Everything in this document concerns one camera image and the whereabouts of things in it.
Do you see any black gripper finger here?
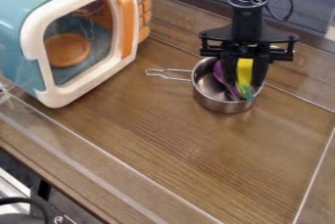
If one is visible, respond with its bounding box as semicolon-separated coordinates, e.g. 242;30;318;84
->
251;56;269;91
220;52;238;87

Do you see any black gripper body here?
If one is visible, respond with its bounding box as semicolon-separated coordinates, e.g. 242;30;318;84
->
198;0;299;62

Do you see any yellow toy banana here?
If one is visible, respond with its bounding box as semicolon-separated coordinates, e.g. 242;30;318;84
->
237;59;253;101

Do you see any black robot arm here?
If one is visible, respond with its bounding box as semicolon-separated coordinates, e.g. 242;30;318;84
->
198;0;299;87

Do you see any purple toy eggplant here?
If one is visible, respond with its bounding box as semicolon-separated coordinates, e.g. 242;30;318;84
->
213;61;242;101

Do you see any orange microwave turntable plate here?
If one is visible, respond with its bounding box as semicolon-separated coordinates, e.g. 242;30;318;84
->
44;33;90;67

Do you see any blue toy microwave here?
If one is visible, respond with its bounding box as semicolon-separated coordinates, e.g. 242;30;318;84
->
0;0;151;108

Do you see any clear acrylic barrier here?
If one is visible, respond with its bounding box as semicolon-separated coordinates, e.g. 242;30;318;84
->
0;86;222;224

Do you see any silver pot with wire handle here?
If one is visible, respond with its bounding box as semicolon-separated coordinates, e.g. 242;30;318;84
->
145;57;263;113

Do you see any black cable bottom left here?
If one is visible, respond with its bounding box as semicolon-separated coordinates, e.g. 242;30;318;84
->
0;197;51;224

